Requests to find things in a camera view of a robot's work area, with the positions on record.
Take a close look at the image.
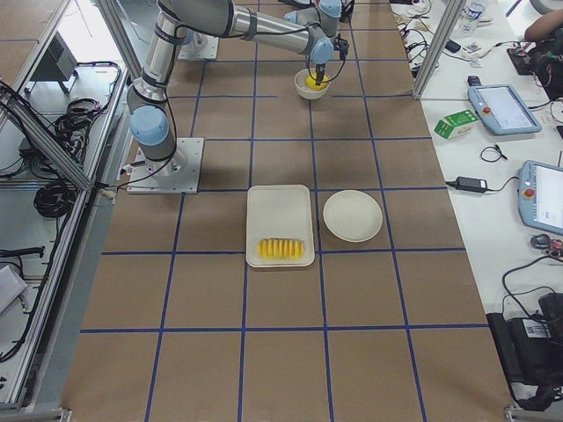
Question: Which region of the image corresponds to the sliced yellow pineapple toy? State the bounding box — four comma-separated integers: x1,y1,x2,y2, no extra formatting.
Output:
257,238,305,260

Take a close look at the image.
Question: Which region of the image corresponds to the black power adapter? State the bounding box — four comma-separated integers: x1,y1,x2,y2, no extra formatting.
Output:
456,177,488,193

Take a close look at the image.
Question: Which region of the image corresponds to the cream rectangular tray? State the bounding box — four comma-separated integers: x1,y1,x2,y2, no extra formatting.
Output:
245,185,315,268

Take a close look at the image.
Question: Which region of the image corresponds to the aluminium frame post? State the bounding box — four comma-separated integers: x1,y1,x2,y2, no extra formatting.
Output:
412,0,465,99

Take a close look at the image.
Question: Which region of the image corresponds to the green white carton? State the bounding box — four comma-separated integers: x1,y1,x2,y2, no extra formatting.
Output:
434,109,479,140

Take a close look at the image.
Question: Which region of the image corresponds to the yellow lemon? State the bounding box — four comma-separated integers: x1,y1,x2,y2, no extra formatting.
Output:
305,76,329,91

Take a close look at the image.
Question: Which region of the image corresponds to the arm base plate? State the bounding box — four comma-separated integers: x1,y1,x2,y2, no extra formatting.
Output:
127,137,204,194
178,32,219,62

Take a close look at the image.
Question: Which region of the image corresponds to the white bowl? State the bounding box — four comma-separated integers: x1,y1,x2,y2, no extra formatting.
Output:
294,69,330,100

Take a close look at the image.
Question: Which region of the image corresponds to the cream round plate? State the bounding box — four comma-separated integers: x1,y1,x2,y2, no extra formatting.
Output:
323,190,384,243

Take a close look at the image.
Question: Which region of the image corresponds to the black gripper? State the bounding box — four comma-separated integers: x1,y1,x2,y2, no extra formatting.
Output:
314,63,325,82

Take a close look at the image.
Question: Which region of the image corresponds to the teach pendant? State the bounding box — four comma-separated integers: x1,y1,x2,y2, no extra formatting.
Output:
467,84,542,135
517,160,562,235

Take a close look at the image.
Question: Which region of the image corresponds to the lower teach pendant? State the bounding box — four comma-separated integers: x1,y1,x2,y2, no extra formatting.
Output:
517,160,562,235

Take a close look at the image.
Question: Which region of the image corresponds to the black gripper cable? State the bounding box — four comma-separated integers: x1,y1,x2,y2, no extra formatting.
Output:
305,37,349,89

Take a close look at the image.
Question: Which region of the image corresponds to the upper teach pendant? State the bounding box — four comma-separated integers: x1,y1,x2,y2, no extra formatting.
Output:
467,84,542,135

